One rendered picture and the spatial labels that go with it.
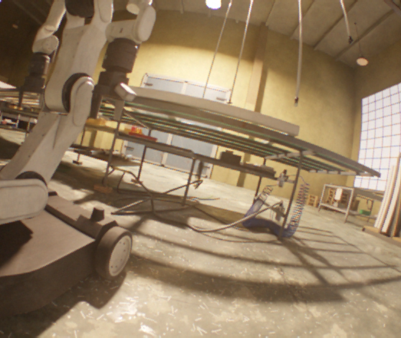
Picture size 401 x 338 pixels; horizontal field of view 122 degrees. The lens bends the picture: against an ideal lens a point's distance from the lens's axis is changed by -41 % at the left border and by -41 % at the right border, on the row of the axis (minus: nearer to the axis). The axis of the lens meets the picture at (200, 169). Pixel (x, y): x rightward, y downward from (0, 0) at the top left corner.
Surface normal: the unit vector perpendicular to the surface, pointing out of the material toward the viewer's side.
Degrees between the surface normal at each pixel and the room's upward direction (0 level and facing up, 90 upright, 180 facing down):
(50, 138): 90
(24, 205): 90
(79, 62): 90
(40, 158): 90
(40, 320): 0
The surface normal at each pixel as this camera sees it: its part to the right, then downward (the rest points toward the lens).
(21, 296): 0.86, 0.23
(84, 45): 0.96, 0.25
